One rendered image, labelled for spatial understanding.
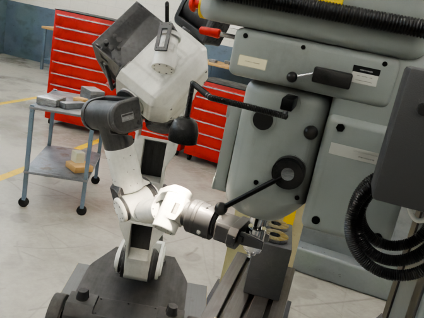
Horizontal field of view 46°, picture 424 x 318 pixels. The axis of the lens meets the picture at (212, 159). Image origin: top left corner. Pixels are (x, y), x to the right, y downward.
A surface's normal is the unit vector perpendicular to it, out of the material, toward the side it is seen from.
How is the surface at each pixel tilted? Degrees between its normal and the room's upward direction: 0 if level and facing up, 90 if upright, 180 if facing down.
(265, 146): 90
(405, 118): 90
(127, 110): 78
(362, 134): 90
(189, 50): 58
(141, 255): 28
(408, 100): 90
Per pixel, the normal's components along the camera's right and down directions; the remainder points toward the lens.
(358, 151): -0.27, 0.22
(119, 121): 0.76, 0.11
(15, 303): 0.18, -0.94
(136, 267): -0.06, 0.48
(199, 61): 0.60, 0.26
